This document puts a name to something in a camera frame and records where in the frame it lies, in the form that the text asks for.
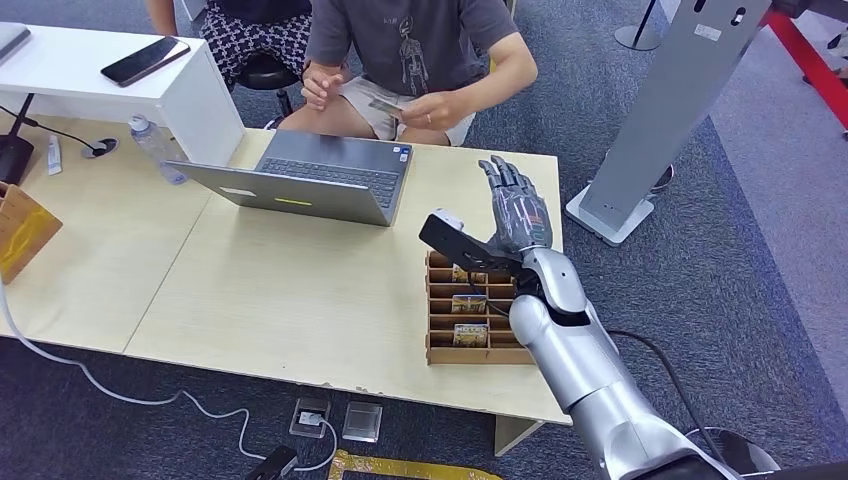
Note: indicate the person's left hand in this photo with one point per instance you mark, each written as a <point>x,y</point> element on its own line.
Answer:
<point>434,111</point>

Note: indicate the small white tube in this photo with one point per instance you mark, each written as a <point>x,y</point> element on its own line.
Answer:
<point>54,156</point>

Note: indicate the black power adapter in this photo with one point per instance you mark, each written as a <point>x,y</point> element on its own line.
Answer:
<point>272,464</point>

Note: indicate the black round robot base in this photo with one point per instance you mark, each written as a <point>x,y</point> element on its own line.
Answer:
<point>748,454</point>

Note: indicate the black smartphone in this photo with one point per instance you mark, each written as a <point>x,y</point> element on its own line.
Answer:
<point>144,61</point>

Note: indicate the yellow floor tape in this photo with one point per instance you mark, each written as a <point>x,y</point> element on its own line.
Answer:
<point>411,469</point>

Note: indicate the black stanchion post base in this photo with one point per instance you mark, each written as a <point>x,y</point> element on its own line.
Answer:
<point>637,36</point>

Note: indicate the closed metal floor socket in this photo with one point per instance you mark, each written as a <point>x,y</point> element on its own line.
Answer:
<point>362,422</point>

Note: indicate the wooden card rack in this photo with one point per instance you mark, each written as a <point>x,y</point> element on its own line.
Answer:
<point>440,331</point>

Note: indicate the white desk riser shelf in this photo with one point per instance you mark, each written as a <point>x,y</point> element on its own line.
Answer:
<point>99,93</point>

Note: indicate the grey open laptop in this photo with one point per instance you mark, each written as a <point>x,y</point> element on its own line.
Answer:
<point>298,192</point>

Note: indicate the clear plastic water bottle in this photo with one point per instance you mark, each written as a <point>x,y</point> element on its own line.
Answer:
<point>156,149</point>

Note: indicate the printed card in rack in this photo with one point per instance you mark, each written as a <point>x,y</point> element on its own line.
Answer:
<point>464,275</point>
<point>469,304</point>
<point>470,335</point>

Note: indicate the black round stool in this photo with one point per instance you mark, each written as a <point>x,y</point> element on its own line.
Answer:
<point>266,73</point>

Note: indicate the silver kiosk stand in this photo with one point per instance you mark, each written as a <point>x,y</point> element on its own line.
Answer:
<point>669,99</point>

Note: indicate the floor socket with plug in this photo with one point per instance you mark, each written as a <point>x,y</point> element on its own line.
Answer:
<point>309,417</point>

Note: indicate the pale wooden desk leg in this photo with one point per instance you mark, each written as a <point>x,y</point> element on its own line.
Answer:
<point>513,434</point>

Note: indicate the grey flat device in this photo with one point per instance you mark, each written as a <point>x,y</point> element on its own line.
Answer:
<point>10,36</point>

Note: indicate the red barrier strip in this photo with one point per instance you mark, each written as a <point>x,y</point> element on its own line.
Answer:
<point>811,66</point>

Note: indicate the person in patterned shorts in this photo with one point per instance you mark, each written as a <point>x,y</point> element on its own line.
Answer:
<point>252,33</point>

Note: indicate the person in grey shirt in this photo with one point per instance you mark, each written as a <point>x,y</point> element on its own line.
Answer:
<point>411,46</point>

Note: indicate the person's right hand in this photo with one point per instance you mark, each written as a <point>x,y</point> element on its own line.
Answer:
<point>321,86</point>

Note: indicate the black stand with pole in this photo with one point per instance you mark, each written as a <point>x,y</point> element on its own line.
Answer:
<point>13,156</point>

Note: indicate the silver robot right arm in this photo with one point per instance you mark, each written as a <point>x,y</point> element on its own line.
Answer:
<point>583,371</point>

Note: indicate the brown wooden box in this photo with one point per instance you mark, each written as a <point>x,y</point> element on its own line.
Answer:
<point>23,232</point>

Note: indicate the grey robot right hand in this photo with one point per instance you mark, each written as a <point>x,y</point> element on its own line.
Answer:
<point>520,212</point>

